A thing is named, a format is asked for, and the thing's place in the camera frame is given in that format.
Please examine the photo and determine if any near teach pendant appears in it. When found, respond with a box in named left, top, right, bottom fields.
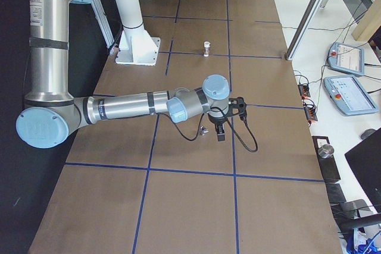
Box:
left=323, top=75, right=379, bottom=116

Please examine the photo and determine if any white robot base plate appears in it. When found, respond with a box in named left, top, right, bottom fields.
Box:
left=115, top=33, right=161, bottom=66

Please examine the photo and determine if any black power strip left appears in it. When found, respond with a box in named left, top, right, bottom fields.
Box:
left=298, top=83, right=311, bottom=99

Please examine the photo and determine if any chrome tee pipe fitting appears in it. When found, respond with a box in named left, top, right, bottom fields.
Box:
left=199, top=126, right=209, bottom=136

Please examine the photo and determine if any black monitor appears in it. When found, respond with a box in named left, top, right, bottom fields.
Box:
left=345, top=129, right=381, bottom=212

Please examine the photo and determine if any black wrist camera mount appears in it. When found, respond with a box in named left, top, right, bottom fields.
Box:
left=227, top=97, right=247, bottom=121

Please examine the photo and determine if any black box with metal cylinder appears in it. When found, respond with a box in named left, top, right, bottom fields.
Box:
left=312, top=136, right=341, bottom=183

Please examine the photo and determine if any aluminium frame post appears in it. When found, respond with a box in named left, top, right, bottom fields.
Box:
left=285, top=0, right=327, bottom=61

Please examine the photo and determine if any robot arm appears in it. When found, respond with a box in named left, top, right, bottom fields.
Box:
left=15, top=0, right=233, bottom=149

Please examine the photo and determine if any brown paper table cover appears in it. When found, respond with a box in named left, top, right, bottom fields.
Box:
left=30, top=0, right=341, bottom=253

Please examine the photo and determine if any far teach pendant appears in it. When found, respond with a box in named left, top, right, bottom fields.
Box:
left=327, top=42, right=365, bottom=77

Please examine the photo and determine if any black camera cable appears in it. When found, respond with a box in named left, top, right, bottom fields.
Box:
left=157, top=108, right=258, bottom=153

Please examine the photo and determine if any black computer mouse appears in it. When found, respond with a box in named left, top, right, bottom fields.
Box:
left=360, top=128, right=376, bottom=140

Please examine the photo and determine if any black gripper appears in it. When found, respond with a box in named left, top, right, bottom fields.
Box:
left=208, top=114, right=226, bottom=142

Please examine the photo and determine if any white PPR brass valve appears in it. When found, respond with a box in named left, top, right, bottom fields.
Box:
left=204, top=41, right=211, bottom=57

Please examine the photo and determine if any teach pendant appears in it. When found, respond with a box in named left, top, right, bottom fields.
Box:
left=323, top=75, right=379, bottom=116
left=327, top=42, right=365, bottom=77

